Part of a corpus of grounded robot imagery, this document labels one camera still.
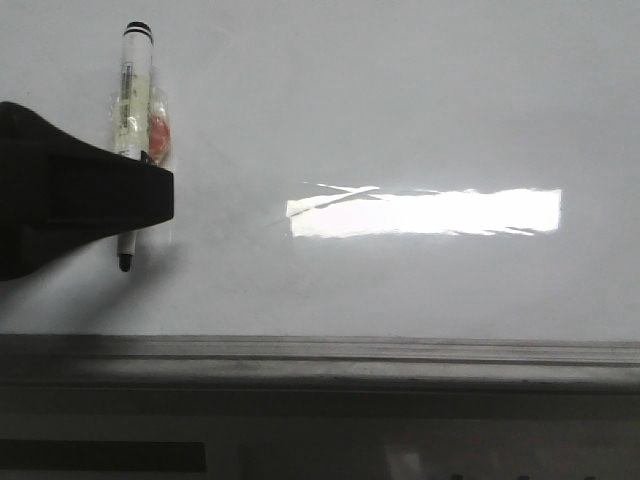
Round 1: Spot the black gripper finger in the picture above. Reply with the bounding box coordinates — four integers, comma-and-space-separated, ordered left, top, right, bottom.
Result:
1, 101, 174, 281

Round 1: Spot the white black whiteboard marker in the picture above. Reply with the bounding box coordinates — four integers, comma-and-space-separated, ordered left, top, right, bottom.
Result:
107, 21, 177, 274

